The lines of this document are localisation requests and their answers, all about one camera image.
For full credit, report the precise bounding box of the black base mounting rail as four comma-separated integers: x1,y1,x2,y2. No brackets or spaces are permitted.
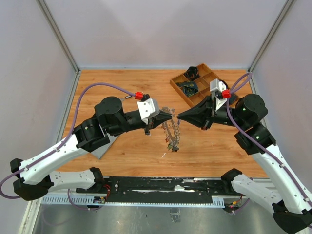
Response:
75,176,240,204

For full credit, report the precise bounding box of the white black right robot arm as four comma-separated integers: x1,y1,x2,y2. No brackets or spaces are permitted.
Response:
177,94,312,234

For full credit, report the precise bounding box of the grey felt cloth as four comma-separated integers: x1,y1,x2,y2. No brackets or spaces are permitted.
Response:
91,134,118,159

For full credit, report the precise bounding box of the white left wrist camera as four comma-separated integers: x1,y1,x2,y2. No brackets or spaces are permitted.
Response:
137,94,160,125

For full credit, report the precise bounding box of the blue patterned folded cloth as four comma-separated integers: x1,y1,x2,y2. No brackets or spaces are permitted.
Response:
176,81,199,97

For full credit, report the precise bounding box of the wooden compartment tray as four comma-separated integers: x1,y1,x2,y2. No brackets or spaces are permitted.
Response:
170,63,229,107

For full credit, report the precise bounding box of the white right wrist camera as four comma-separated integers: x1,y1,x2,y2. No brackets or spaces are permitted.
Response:
209,78,231,111

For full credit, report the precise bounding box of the large metal keyring disc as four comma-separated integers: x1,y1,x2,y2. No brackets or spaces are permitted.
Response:
161,107,180,152

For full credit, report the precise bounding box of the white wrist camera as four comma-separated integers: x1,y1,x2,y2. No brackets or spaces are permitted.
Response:
209,78,231,111
137,94,160,125

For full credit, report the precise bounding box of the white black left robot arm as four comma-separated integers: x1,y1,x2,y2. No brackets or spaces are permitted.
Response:
10,97,172,201

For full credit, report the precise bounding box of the dark patterned folded cloth top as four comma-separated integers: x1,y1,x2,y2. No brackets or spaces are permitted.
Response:
184,66,200,81

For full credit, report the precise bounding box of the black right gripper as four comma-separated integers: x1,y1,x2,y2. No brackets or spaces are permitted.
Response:
177,93,247,130

